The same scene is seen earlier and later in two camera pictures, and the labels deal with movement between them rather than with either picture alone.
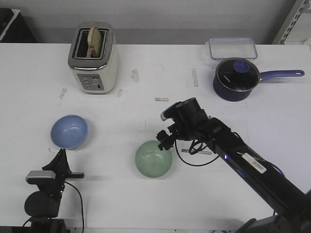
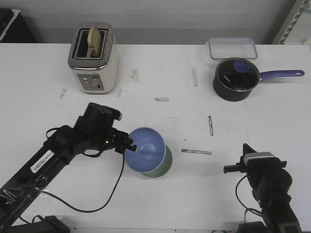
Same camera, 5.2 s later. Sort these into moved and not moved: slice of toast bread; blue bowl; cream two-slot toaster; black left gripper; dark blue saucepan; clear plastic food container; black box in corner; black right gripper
Moved: black left gripper; blue bowl; black right gripper
Not moved: dark blue saucepan; cream two-slot toaster; black box in corner; clear plastic food container; slice of toast bread
